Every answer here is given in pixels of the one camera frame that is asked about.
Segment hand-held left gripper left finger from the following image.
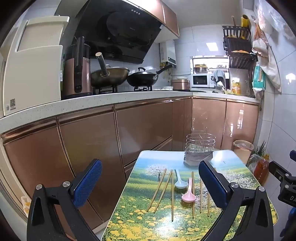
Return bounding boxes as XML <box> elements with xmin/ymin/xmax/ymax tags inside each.
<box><xmin>26</xmin><ymin>159</ymin><xmax>103</xmax><ymax>241</ymax></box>

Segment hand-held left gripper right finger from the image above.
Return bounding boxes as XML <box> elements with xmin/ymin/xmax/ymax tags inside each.
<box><xmin>198</xmin><ymin>159</ymin><xmax>275</xmax><ymax>241</ymax></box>

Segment pink soup spoon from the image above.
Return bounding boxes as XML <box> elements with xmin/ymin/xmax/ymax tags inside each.
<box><xmin>181</xmin><ymin>178</ymin><xmax>196</xmax><ymax>203</ymax></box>

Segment wire utensil basket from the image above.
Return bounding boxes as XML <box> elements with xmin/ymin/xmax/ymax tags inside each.
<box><xmin>184</xmin><ymin>127</ymin><xmax>216</xmax><ymax>168</ymax></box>

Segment white soup spoon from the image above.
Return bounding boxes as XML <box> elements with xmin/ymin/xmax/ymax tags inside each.
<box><xmin>174</xmin><ymin>169</ymin><xmax>188</xmax><ymax>189</ymax></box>

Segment orange oil jug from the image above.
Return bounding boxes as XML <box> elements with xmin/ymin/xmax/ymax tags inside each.
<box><xmin>254</xmin><ymin>157</ymin><xmax>270</xmax><ymax>186</ymax></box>

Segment green onions in bag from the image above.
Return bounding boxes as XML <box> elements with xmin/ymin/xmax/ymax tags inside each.
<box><xmin>247</xmin><ymin>141</ymin><xmax>269</xmax><ymax>168</ymax></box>

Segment bronze lower kitchen cabinets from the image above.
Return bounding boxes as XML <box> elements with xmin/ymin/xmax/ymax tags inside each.
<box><xmin>0</xmin><ymin>97</ymin><xmax>260</xmax><ymax>235</ymax></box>

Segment beige trash bin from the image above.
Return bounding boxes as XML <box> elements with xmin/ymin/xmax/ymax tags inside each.
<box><xmin>233</xmin><ymin>139</ymin><xmax>254</xmax><ymax>165</ymax></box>

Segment white speckled countertop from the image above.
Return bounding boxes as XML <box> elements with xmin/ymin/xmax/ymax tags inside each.
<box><xmin>0</xmin><ymin>90</ymin><xmax>261</xmax><ymax>136</ymax></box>

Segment teal hanging bag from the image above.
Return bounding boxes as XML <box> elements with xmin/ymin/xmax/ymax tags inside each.
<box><xmin>252</xmin><ymin>65</ymin><xmax>267</xmax><ymax>91</ymax></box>

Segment white hanging cloth bag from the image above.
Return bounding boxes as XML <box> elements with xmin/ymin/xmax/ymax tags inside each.
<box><xmin>252</xmin><ymin>35</ymin><xmax>282</xmax><ymax>93</ymax></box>

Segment bronze rice cooker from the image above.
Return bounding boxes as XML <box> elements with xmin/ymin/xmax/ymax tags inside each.
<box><xmin>171</xmin><ymin>79</ymin><xmax>191</xmax><ymax>91</ymax></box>

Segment white microwave oven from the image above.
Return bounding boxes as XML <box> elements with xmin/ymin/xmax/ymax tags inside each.
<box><xmin>191</xmin><ymin>73</ymin><xmax>216</xmax><ymax>89</ymax></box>

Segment gas stove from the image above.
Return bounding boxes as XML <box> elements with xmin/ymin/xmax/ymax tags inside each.
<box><xmin>92</xmin><ymin>84</ymin><xmax>153</xmax><ymax>94</ymax></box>

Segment light blue towel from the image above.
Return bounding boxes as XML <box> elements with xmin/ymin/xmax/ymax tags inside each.
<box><xmin>211</xmin><ymin>69</ymin><xmax>225</xmax><ymax>82</ymax></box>

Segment bronze electric kettle jug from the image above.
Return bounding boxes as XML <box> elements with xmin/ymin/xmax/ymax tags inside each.
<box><xmin>62</xmin><ymin>37</ymin><xmax>93</xmax><ymax>98</ymax></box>

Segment black wok with lid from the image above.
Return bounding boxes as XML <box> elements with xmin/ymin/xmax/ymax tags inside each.
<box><xmin>126</xmin><ymin>64</ymin><xmax>173</xmax><ymax>88</ymax></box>

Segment white cutting board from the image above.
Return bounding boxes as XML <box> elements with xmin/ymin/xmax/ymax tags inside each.
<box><xmin>2</xmin><ymin>16</ymin><xmax>70</xmax><ymax>117</ymax></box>

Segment yellow film roll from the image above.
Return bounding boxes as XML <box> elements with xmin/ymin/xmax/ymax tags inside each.
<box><xmin>240</xmin><ymin>15</ymin><xmax>251</xmax><ymax>39</ymax></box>

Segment white water heater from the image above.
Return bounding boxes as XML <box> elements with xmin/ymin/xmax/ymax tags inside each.
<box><xmin>159</xmin><ymin>39</ymin><xmax>177</xmax><ymax>68</ymax></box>

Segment clear hanging plastic bag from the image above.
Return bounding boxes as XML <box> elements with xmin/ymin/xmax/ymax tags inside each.
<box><xmin>254</xmin><ymin>0</ymin><xmax>277</xmax><ymax>33</ymax></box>

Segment black range hood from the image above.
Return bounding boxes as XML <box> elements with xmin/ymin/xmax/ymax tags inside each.
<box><xmin>74</xmin><ymin>0</ymin><xmax>165</xmax><ymax>65</ymax></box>

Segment bronze upper cabinet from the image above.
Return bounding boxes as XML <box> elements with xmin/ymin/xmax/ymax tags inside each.
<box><xmin>122</xmin><ymin>0</ymin><xmax>180</xmax><ymax>39</ymax></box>

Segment brass wok with handle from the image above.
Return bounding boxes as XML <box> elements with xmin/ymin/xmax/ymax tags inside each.
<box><xmin>91</xmin><ymin>52</ymin><xmax>130</xmax><ymax>88</ymax></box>

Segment black wall dish rack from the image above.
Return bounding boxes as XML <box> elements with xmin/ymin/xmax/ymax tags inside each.
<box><xmin>222</xmin><ymin>25</ymin><xmax>258</xmax><ymax>69</ymax></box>

